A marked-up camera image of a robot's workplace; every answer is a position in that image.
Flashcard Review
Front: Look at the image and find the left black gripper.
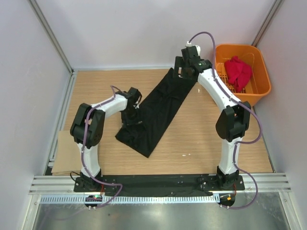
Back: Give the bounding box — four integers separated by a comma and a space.
123, 107, 148, 134

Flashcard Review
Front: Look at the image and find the black t shirt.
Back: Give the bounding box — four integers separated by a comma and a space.
115, 68, 196, 158

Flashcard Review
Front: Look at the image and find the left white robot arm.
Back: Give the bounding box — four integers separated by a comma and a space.
70, 86, 142, 192

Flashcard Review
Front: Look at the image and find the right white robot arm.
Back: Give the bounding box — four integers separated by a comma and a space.
173, 42, 250, 190

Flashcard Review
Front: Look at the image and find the red t shirt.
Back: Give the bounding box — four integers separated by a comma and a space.
224, 56, 252, 92

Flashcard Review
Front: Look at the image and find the orange plastic basket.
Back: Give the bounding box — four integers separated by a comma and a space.
215, 44, 271, 106

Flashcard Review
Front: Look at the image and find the brown cardboard sheet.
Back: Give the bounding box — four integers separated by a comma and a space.
51, 130, 82, 176

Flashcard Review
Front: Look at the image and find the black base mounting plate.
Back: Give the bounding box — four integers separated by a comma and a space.
74, 174, 245, 196

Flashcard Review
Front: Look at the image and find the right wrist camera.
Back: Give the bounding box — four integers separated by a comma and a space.
181, 45, 201, 61

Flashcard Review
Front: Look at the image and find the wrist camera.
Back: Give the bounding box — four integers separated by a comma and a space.
181, 45, 201, 61
127, 87, 142, 106

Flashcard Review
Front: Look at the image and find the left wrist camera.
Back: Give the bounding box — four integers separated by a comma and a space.
127, 87, 142, 106

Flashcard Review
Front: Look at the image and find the left aluminium corner post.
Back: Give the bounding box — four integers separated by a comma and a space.
28, 0, 74, 73

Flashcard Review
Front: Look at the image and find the aluminium corner post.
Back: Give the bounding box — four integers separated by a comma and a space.
28, 0, 74, 73
251, 0, 285, 47

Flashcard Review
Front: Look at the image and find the white slotted cable duct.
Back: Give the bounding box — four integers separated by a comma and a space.
40, 194, 220, 205

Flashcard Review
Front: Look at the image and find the right aluminium corner post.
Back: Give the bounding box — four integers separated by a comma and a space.
251, 0, 285, 47

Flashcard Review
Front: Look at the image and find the aluminium front frame rail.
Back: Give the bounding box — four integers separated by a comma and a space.
29, 173, 291, 195

